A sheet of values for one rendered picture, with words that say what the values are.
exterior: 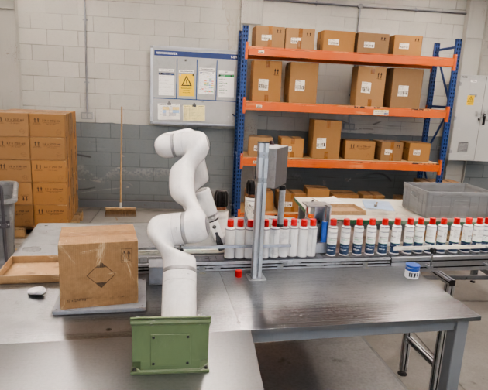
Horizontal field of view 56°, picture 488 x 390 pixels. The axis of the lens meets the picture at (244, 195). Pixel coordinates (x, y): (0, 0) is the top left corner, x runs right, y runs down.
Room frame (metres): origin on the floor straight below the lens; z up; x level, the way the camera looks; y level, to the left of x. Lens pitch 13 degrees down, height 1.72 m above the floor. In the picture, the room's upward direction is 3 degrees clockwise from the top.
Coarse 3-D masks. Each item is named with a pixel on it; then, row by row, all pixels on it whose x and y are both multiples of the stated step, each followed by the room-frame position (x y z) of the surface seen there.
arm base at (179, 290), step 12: (168, 276) 1.50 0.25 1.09; (180, 276) 1.49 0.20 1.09; (192, 276) 1.52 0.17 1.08; (168, 288) 1.47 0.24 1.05; (180, 288) 1.47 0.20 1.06; (192, 288) 1.49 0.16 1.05; (168, 300) 1.45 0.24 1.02; (180, 300) 1.44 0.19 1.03; (192, 300) 1.46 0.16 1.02; (168, 312) 1.42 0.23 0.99; (180, 312) 1.42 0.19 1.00; (192, 312) 1.44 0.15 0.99
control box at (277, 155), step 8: (272, 152) 2.13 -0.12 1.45; (280, 152) 2.17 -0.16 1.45; (272, 160) 2.13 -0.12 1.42; (280, 160) 2.18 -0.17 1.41; (272, 168) 2.13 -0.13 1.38; (280, 168) 2.19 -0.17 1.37; (272, 176) 2.13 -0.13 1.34; (280, 176) 2.20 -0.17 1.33; (272, 184) 2.13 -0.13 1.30; (280, 184) 2.20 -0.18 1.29
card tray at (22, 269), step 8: (16, 256) 2.18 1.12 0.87; (24, 256) 2.18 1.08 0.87; (32, 256) 2.19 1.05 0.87; (40, 256) 2.20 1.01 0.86; (48, 256) 2.21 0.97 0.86; (56, 256) 2.21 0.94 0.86; (8, 264) 2.11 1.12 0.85; (16, 264) 2.16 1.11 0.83; (24, 264) 2.16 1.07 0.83; (32, 264) 2.17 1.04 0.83; (40, 264) 2.17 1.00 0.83; (48, 264) 2.18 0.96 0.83; (56, 264) 2.18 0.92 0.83; (0, 272) 1.99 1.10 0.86; (8, 272) 2.05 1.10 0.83; (16, 272) 2.05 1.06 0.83; (24, 272) 2.06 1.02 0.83; (32, 272) 2.06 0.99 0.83; (40, 272) 2.07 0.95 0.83; (48, 272) 2.07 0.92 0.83; (56, 272) 2.08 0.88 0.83; (0, 280) 1.92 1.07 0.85; (8, 280) 1.93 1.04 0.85; (16, 280) 1.94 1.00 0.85; (24, 280) 1.94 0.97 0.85; (32, 280) 1.95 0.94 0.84; (40, 280) 1.96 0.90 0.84; (48, 280) 1.97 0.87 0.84; (56, 280) 1.97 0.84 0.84
